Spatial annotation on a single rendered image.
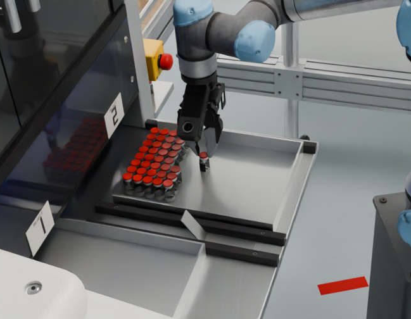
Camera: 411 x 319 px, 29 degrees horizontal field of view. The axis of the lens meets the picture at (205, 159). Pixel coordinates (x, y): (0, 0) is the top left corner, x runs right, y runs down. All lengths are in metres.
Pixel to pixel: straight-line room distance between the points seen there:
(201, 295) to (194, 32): 0.48
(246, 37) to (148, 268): 0.47
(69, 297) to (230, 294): 0.92
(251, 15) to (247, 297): 0.51
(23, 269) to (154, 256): 0.97
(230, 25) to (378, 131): 1.85
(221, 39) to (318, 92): 1.20
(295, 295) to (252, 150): 0.94
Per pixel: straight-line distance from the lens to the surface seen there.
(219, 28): 1.46
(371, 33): 3.17
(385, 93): 2.59
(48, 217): 1.47
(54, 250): 1.61
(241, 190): 1.66
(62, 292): 0.58
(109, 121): 1.65
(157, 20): 2.16
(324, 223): 2.84
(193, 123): 1.54
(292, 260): 2.72
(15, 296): 0.58
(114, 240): 1.60
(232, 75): 2.68
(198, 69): 1.53
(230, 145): 1.78
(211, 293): 1.48
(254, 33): 1.43
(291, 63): 2.61
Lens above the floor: 2.01
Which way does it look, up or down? 40 degrees down
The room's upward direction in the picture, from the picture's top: 6 degrees counter-clockwise
